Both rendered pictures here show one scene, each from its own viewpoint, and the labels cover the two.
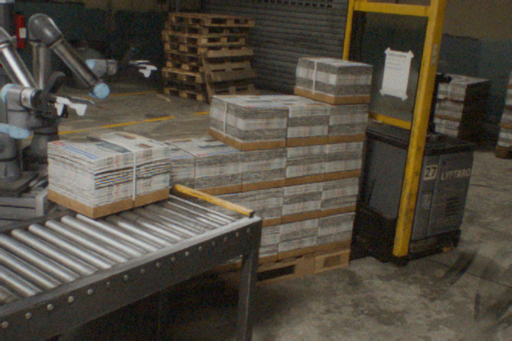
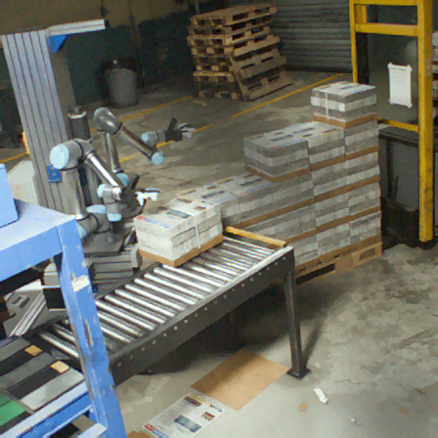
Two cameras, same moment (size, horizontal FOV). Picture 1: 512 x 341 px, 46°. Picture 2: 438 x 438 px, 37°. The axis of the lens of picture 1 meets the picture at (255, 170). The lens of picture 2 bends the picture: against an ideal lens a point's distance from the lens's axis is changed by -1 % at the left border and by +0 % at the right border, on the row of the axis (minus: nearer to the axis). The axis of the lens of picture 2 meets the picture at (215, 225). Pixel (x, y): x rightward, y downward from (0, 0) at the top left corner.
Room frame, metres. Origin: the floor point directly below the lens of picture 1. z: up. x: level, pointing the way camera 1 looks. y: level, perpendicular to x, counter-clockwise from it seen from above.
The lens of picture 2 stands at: (-0.94, -0.17, 2.32)
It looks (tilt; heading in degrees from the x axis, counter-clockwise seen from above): 23 degrees down; 9
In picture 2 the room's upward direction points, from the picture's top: 8 degrees counter-clockwise
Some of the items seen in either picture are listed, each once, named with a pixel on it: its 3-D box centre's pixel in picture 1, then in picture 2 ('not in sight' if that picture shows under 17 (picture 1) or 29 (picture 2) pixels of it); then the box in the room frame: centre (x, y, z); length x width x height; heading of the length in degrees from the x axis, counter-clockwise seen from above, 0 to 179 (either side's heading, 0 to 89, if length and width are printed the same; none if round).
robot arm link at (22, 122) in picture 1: (23, 122); (115, 208); (2.15, 0.86, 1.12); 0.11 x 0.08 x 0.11; 153
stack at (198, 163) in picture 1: (222, 213); (267, 232); (3.24, 0.17, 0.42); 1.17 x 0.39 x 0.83; 125
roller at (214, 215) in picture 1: (195, 210); (244, 246); (2.28, 0.23, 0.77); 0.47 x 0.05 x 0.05; 52
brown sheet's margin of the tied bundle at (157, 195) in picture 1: (131, 187); (195, 237); (2.35, 0.50, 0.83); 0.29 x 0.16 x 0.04; 52
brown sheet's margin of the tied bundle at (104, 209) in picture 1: (86, 198); (166, 251); (2.17, 0.64, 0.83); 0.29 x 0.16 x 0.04; 52
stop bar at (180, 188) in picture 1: (212, 199); (255, 236); (2.34, 0.17, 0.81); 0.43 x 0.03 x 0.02; 52
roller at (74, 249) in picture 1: (71, 250); (166, 292); (1.82, 0.58, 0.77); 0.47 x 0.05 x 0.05; 52
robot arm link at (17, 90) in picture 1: (18, 96); (109, 192); (2.14, 0.87, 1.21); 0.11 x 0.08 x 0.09; 63
